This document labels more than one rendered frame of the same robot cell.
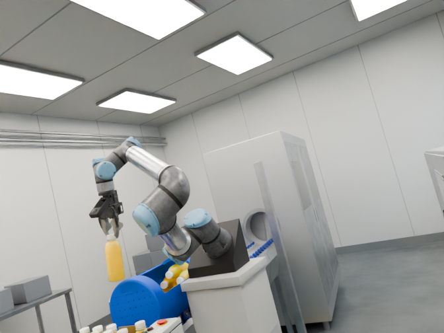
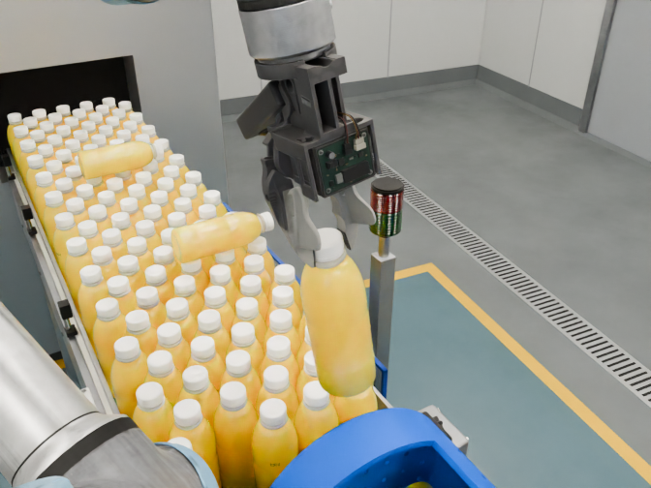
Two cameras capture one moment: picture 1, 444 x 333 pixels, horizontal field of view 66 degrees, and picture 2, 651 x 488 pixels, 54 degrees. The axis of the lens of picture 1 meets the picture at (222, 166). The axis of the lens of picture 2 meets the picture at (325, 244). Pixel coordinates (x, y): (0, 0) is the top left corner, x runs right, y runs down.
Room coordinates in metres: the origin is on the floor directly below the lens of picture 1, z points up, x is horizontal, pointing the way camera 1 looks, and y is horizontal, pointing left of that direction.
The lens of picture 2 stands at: (1.90, 0.12, 1.79)
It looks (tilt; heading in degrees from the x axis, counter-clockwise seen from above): 31 degrees down; 128
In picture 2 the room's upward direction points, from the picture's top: straight up
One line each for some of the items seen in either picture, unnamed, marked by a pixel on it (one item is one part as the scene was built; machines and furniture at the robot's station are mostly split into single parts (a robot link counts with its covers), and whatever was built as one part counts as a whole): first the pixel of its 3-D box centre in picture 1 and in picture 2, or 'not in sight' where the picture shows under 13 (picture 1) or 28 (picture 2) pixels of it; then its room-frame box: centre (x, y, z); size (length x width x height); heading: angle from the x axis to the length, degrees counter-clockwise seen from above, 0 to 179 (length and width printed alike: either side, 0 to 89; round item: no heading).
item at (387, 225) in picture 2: not in sight; (386, 218); (1.32, 1.04, 1.18); 0.06 x 0.06 x 0.05
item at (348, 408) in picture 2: not in sight; (355, 422); (1.48, 0.73, 0.99); 0.07 x 0.07 x 0.19
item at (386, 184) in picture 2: not in sight; (385, 220); (1.32, 1.04, 1.18); 0.06 x 0.06 x 0.16
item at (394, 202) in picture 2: not in sight; (387, 198); (1.32, 1.04, 1.23); 0.06 x 0.06 x 0.04
